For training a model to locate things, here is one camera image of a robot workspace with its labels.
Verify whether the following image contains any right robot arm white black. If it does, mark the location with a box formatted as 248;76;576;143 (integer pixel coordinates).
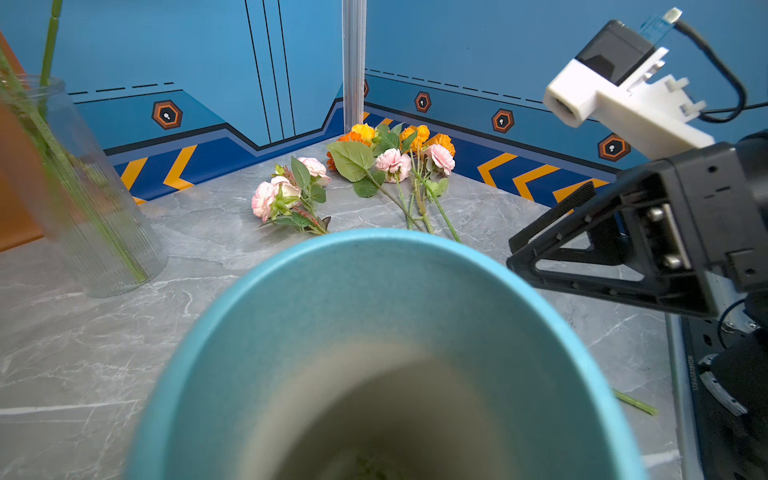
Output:
507;132;767;479

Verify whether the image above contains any clear glass vase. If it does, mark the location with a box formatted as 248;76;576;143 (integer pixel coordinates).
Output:
0;74;170;299

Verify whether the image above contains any orange flower stem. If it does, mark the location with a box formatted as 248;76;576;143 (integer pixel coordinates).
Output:
367;123;455;234

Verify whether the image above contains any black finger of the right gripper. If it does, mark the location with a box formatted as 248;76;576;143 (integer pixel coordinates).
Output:
506;182;714;318

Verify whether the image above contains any small pink rose spray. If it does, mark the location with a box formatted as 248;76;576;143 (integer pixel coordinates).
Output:
251;157;331;235

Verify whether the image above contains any pink peony flower stem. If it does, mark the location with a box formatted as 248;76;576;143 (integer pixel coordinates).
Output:
374;138;461;242

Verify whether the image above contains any orange gerbera with leaf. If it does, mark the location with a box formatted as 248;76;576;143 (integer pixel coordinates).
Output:
328;124;422;231

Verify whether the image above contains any aluminium corner post right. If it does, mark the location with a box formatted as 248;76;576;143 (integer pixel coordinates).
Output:
342;0;367;132

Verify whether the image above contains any cream rose with leaves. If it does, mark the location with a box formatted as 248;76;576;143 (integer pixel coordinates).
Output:
612;389;658;416

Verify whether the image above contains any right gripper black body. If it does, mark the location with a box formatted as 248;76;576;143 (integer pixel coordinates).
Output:
617;140;767;318

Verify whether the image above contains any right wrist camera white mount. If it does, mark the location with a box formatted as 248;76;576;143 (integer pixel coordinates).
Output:
542;7;716;162

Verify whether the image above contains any teal ceramic vase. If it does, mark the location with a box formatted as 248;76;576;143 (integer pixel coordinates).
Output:
125;229;646;479

